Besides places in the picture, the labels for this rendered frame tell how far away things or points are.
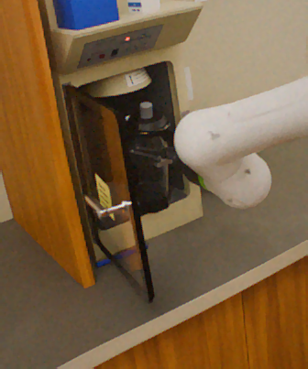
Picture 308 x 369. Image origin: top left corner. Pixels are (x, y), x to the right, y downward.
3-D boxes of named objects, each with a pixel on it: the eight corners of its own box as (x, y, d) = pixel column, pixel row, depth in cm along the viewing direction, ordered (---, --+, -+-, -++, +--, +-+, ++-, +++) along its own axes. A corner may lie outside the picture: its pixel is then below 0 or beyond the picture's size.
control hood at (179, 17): (57, 74, 130) (49, 29, 126) (181, 40, 144) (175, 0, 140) (79, 81, 120) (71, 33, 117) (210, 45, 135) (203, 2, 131)
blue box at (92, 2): (57, 27, 126) (49, -15, 123) (98, 17, 130) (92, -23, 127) (76, 31, 118) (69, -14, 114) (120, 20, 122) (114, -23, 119)
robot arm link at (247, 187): (258, 227, 114) (291, 180, 115) (224, 192, 107) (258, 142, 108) (215, 205, 125) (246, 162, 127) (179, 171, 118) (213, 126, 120)
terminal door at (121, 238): (100, 244, 145) (68, 81, 130) (154, 306, 118) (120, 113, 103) (96, 245, 144) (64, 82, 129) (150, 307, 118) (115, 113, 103)
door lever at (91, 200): (109, 197, 122) (107, 185, 121) (127, 214, 113) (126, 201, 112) (84, 205, 120) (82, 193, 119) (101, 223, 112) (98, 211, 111)
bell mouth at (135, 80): (68, 90, 153) (64, 70, 151) (128, 72, 161) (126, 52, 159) (99, 102, 138) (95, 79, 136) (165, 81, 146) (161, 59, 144)
